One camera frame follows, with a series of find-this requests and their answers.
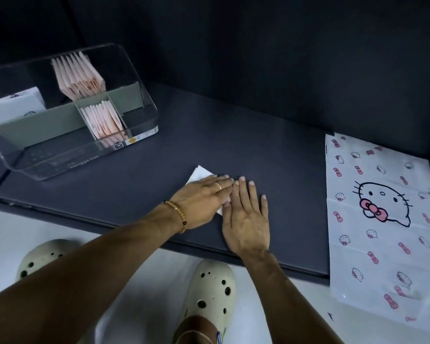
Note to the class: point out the person's right hand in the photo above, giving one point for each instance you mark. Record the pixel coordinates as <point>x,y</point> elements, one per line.
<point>247,225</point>

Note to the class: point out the person's left hand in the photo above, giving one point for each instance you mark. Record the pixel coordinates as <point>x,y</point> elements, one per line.
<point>200,204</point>

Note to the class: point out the white kitty bags group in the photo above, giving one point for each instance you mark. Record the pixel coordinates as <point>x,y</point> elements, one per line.
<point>200,173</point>

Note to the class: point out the stack of kitty bags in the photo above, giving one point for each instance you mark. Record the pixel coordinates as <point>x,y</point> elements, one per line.
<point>362,247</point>

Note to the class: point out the pink bags row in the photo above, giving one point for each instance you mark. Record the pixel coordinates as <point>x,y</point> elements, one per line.
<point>111,116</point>

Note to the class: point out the clear plastic organizer box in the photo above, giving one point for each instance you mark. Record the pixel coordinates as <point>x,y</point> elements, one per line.
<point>129,100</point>

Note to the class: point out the stack of polka dot bags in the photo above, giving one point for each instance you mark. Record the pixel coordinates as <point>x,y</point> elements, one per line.
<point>93,75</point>

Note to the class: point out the person's right forearm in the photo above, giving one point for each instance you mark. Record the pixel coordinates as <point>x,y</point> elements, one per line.
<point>290,304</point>

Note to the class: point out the person's left forearm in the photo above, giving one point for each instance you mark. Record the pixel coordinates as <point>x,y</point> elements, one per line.
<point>75,279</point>

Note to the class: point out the person's right leg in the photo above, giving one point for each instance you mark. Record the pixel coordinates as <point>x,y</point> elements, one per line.
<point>195,331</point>

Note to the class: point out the cream right clog shoe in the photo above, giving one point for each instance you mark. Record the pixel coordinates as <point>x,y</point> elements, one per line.
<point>211,283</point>

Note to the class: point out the cream clog shoe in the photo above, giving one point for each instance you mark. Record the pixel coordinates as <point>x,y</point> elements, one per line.
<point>43,252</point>
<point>211,283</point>

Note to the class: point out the dark blue sofa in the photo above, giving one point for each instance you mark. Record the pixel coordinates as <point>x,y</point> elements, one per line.
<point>272,68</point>

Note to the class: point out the cream left clog shoe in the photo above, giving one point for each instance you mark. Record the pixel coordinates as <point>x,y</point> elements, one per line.
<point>43,252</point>

